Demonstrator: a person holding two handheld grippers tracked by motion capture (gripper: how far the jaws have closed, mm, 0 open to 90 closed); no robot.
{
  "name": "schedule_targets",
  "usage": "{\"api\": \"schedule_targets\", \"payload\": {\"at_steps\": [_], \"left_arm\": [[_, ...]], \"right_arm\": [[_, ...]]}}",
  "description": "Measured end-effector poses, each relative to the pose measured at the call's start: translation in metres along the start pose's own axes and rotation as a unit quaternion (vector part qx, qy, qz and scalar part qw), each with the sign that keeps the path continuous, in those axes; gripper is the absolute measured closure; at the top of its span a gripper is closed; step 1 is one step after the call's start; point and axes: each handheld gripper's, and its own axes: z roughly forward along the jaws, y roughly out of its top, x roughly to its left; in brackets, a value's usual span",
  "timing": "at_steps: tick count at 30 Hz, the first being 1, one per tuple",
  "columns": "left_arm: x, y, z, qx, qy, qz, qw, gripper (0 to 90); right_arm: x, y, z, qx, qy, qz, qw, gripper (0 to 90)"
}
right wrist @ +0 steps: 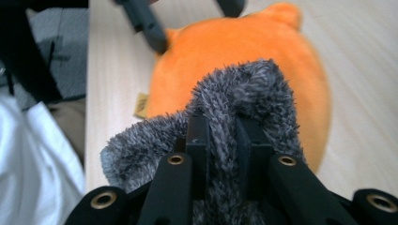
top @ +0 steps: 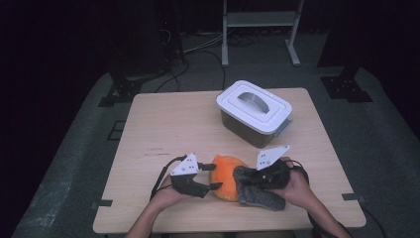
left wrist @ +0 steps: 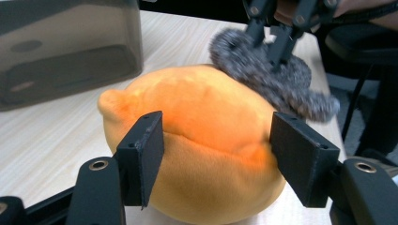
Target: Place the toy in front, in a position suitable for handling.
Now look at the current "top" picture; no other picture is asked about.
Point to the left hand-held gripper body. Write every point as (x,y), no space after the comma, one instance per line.
(188,186)

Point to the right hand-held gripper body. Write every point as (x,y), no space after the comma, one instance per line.
(277,177)

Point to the orange plush toy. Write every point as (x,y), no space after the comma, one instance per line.
(224,177)

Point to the grey fuzzy cloth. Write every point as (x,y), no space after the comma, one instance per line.
(257,198)

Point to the transparent grey storage box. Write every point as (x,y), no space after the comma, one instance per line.
(244,130)

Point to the grey box with white lid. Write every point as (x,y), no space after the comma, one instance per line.
(231,99)

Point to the person's left hand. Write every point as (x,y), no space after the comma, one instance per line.
(168,196)

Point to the person's right hand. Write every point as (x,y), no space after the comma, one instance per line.
(297,190)

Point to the black tape strip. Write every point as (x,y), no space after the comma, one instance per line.
(352,197)
(103,203)

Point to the black stand base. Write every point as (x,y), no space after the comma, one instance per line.
(345,87)
(124,91)

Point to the white metal stand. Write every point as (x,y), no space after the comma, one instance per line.
(261,19)

